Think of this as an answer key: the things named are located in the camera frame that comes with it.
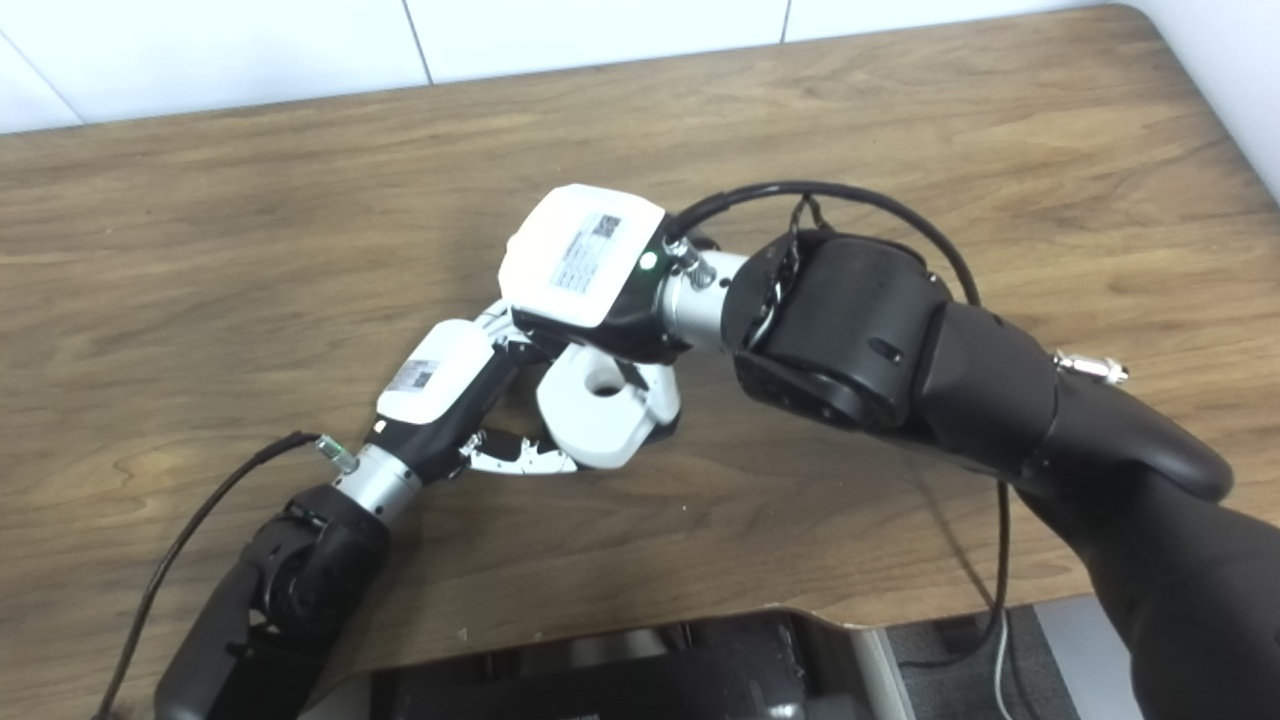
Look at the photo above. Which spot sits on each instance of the black robot torso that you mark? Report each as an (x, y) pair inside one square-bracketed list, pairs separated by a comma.
[(640, 670)]

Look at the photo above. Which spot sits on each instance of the black plastic holder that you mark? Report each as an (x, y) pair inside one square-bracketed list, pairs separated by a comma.
[(665, 432)]

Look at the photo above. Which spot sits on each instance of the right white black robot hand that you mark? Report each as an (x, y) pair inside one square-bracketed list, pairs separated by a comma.
[(570, 250)]

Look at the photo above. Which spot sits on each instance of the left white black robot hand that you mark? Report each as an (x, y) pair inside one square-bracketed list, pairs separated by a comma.
[(440, 370)]

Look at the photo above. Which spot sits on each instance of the round white plastic piece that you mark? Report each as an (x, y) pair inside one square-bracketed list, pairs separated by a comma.
[(590, 425)]

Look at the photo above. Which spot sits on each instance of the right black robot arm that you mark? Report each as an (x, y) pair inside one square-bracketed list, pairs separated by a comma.
[(870, 330)]

